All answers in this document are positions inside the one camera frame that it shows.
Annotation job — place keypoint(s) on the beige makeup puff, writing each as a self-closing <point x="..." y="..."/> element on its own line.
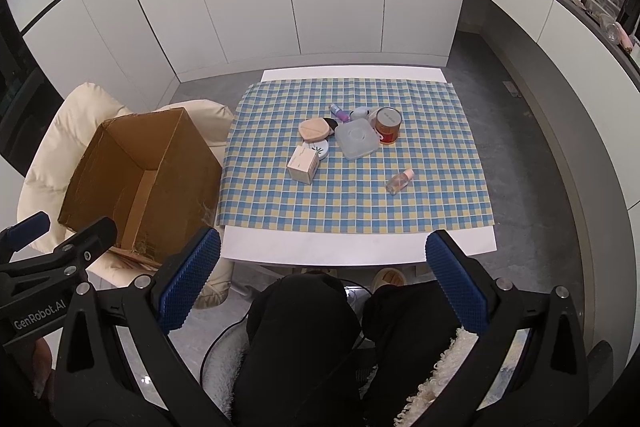
<point x="314" y="129"/>

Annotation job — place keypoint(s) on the pink figurine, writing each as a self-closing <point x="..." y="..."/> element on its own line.
<point x="628" y="39"/>

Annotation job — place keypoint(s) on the white fluffy seat cushion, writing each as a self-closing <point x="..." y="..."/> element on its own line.
<point x="220" y="372"/>

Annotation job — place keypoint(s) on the beige slipper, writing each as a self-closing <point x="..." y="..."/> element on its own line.
<point x="390" y="278"/>

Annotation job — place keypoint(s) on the gold lid tin can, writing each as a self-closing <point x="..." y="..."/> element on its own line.
<point x="387" y="127"/>

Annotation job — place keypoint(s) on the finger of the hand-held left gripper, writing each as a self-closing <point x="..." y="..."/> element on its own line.
<point x="30" y="227"/>
<point x="95" y="237"/>

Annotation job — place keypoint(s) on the white round compact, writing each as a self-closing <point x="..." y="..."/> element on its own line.
<point x="320" y="149"/>

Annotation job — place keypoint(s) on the person's right leg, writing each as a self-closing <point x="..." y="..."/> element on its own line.
<point x="400" y="337"/>

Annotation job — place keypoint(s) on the black makeup puff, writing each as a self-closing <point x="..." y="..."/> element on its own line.
<point x="331" y="124"/>

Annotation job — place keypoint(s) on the clear glass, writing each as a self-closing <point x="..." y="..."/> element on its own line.
<point x="611" y="29"/>

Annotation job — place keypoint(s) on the person's left leg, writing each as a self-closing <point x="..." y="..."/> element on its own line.
<point x="300" y="347"/>

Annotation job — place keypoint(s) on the grey white oval object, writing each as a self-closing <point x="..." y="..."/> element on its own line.
<point x="361" y="113"/>

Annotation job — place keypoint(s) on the grey rounded square lid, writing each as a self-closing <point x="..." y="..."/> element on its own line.
<point x="356" y="139"/>

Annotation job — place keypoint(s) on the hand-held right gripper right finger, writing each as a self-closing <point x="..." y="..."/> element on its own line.
<point x="455" y="282"/>

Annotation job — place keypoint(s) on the dark grey counter ledge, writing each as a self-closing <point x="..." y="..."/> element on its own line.
<point x="575" y="7"/>

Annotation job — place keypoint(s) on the blue yellow checkered tablecloth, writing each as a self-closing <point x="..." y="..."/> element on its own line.
<point x="425" y="187"/>

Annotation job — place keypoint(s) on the person's left hand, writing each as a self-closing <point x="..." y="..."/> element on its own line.
<point x="42" y="367"/>

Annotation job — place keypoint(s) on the brown cardboard box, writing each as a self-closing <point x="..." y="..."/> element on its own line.
<point x="150" y="142"/>

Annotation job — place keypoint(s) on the floor outlet cover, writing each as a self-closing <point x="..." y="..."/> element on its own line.
<point x="511" y="88"/>

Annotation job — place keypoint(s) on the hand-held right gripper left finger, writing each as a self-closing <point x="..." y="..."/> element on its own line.
<point x="195" y="267"/>

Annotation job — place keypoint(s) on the purple tube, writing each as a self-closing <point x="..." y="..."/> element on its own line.
<point x="339" y="112"/>

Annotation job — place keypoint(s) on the clear bottle with pink cap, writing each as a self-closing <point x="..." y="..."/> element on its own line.
<point x="398" y="182"/>

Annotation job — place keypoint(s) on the small beige carton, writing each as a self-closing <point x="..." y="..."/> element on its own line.
<point x="302" y="167"/>

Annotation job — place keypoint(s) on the person's leg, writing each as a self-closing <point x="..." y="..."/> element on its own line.
<point x="400" y="337"/>
<point x="300" y="347"/>

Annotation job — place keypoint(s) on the cream padded chair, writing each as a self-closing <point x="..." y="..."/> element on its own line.
<point x="65" y="122"/>

